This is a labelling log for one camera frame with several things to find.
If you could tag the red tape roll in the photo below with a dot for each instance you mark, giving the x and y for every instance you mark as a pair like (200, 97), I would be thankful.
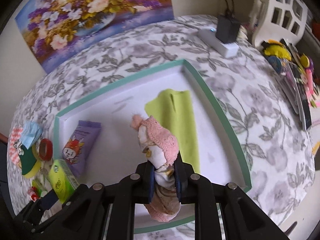
(45, 150)

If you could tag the pink lace white sock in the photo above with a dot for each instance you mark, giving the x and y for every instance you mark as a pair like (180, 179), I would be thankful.
(161, 148)

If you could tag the teal white shallow box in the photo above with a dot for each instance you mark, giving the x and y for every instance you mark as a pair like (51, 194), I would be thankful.
(115, 186)

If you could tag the green tissue pack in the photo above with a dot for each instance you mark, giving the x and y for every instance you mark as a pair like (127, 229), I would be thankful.
(62, 180)

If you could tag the green yellow sponge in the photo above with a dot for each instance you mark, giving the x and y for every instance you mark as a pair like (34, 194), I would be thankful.
(29, 163)

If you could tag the light blue face mask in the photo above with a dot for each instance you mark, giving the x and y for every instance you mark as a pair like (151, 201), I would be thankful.
(30, 133)

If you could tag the white power strip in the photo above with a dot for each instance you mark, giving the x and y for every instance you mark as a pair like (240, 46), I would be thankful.
(226, 50)

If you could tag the lime green cloth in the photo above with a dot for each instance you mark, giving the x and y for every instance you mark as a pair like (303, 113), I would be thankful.
(174, 111)

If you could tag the floral painting canvas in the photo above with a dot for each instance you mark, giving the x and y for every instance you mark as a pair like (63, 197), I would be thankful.
(56, 30)

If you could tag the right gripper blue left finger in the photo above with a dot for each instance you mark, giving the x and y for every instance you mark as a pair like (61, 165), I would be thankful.
(151, 180)

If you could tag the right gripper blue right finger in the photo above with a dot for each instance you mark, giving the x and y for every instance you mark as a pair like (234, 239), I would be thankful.
(180, 177)

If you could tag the yellow plush toy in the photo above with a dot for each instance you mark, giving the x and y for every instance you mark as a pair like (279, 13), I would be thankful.
(275, 48)

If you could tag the white lattice shelf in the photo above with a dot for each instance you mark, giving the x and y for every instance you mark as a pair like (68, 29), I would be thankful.
(280, 19)

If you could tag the floral fleece blanket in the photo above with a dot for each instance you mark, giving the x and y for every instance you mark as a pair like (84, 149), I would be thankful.
(277, 151)

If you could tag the purple cartoon tube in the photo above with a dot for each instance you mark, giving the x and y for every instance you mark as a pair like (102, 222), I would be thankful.
(79, 145)

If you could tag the pink white zigzag sock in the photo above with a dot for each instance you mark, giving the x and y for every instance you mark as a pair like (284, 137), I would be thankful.
(15, 146)

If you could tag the black power adapter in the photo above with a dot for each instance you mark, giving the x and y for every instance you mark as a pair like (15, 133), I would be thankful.
(227, 29)

